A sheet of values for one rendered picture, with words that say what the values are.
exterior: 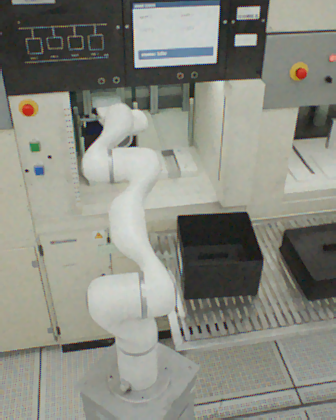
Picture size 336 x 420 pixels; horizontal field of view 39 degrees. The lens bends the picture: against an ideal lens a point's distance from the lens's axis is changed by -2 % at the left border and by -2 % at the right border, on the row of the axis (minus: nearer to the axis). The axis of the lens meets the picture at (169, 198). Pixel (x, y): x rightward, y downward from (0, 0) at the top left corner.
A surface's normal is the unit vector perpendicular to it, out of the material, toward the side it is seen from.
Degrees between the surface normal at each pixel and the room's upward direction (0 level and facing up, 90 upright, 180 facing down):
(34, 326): 90
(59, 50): 90
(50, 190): 90
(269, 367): 0
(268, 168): 90
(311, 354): 0
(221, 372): 0
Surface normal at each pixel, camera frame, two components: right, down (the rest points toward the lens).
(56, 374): 0.00, -0.81
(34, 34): 0.18, 0.59
